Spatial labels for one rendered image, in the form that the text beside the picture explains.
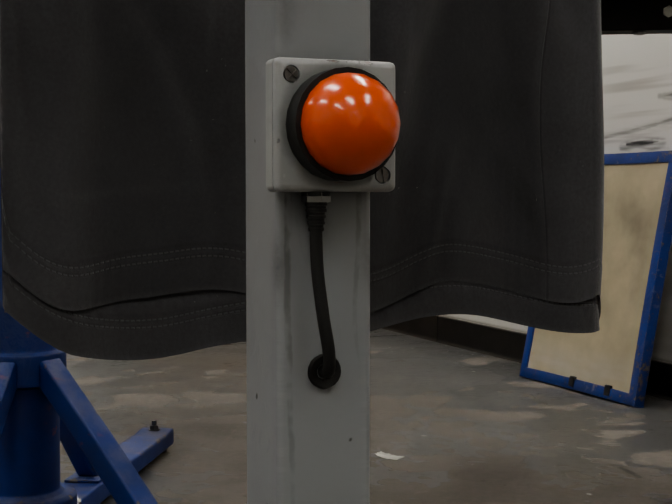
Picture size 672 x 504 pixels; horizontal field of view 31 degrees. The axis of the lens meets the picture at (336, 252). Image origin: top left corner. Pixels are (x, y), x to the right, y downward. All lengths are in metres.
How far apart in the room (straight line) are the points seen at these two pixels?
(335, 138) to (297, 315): 0.08
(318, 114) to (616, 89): 3.49
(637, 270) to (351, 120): 3.23
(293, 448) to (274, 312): 0.05
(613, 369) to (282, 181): 3.24
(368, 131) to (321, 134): 0.02
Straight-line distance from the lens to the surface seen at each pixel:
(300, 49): 0.46
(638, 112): 3.81
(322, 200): 0.45
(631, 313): 3.62
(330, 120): 0.42
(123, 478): 1.93
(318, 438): 0.47
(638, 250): 3.65
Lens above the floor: 0.63
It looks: 3 degrees down
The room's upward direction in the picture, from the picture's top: straight up
